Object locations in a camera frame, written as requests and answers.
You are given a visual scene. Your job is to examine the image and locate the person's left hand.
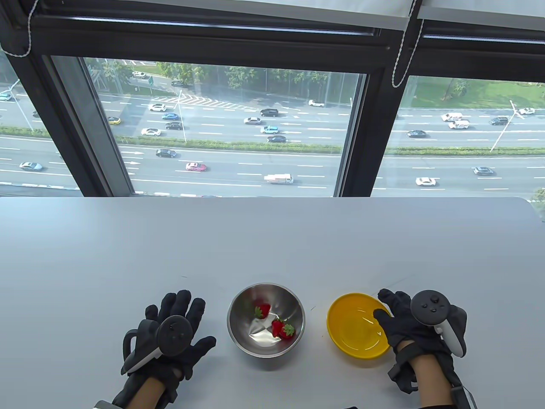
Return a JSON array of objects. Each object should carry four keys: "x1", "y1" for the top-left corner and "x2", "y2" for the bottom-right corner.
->
[{"x1": 112, "y1": 290, "x2": 217, "y2": 407}]

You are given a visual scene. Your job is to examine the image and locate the person's right hand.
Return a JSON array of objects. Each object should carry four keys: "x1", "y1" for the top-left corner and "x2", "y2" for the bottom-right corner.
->
[{"x1": 374, "y1": 288, "x2": 458, "y2": 395}]

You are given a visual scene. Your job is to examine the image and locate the yellow plastic bowl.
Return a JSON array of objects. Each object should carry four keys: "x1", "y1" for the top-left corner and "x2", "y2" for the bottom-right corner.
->
[{"x1": 327, "y1": 292, "x2": 393, "y2": 358}]

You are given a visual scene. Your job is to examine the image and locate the stainless steel mixing bowl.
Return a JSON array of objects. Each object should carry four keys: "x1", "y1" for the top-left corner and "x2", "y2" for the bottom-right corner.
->
[{"x1": 227, "y1": 283, "x2": 306, "y2": 358}]

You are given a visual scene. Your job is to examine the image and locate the person's left forearm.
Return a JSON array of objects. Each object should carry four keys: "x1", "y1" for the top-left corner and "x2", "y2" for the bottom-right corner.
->
[{"x1": 128, "y1": 377, "x2": 166, "y2": 409}]

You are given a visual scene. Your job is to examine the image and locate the person's right forearm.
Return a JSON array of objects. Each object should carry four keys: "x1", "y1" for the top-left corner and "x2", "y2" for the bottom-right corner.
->
[{"x1": 411, "y1": 354, "x2": 458, "y2": 409}]

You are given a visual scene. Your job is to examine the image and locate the black right hand controller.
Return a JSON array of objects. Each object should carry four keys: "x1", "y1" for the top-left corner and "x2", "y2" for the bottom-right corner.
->
[{"x1": 410, "y1": 290, "x2": 468, "y2": 357}]

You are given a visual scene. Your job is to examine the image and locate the black hand controller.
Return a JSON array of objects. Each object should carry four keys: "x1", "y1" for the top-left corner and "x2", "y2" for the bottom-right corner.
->
[
  {"x1": 410, "y1": 290, "x2": 468, "y2": 357},
  {"x1": 120, "y1": 315, "x2": 193, "y2": 375}
]

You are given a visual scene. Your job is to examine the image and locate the black left hand controller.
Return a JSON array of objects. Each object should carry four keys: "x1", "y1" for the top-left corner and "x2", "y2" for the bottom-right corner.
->
[{"x1": 120, "y1": 315, "x2": 193, "y2": 375}]

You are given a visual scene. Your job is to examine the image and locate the black wrist sensor box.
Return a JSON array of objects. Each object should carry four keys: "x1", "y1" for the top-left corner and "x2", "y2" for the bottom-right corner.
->
[{"x1": 451, "y1": 386, "x2": 479, "y2": 409}]

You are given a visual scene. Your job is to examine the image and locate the wide white roller blind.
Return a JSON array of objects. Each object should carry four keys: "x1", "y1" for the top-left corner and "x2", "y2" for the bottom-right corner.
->
[{"x1": 38, "y1": 0, "x2": 416, "y2": 31}]

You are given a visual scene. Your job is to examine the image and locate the narrow white roller blind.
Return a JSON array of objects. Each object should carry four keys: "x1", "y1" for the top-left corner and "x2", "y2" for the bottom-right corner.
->
[{"x1": 417, "y1": 0, "x2": 545, "y2": 30}]

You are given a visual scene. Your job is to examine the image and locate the black window frame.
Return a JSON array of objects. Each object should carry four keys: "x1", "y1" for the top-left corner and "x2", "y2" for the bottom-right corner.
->
[{"x1": 0, "y1": 0, "x2": 545, "y2": 197}]

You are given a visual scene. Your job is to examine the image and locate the white beaded blind cord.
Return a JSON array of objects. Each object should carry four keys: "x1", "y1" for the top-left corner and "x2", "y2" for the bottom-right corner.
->
[
  {"x1": 0, "y1": 0, "x2": 41, "y2": 58},
  {"x1": 391, "y1": 0, "x2": 425, "y2": 89}
]

